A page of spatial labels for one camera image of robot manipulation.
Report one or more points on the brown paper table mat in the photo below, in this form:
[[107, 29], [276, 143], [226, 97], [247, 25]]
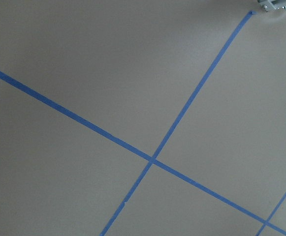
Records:
[[142, 118]]

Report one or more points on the aluminium frame post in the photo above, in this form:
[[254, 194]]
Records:
[[270, 5]]

